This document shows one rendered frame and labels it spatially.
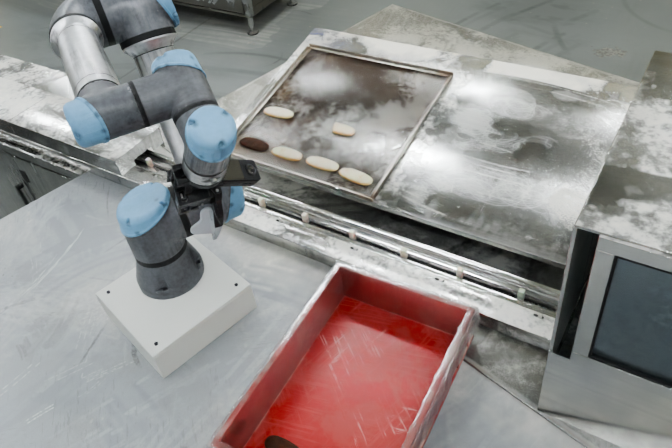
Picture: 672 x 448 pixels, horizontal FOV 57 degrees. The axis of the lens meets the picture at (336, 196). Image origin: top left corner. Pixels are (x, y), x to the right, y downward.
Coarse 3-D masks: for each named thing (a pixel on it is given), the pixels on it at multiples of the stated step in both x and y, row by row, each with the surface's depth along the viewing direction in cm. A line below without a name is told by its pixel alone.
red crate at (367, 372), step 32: (352, 320) 137; (384, 320) 136; (320, 352) 132; (352, 352) 131; (384, 352) 130; (416, 352) 129; (288, 384) 127; (320, 384) 126; (352, 384) 125; (384, 384) 124; (416, 384) 124; (288, 416) 121; (320, 416) 121; (352, 416) 120; (384, 416) 119
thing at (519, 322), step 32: (64, 160) 194; (224, 224) 165; (256, 224) 158; (288, 224) 157; (320, 256) 149; (352, 256) 146; (384, 256) 145; (448, 288) 136; (512, 320) 128; (544, 320) 127
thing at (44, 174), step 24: (0, 72) 248; (24, 72) 246; (48, 72) 244; (72, 96) 227; (0, 144) 213; (0, 168) 228; (24, 168) 215; (48, 168) 204; (72, 168) 193; (0, 192) 244; (24, 192) 230; (48, 192) 217; (0, 216) 263
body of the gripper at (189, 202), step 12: (180, 168) 105; (168, 180) 115; (180, 180) 105; (180, 192) 111; (192, 192) 111; (204, 192) 111; (216, 192) 112; (180, 204) 109; (192, 204) 111; (204, 204) 116
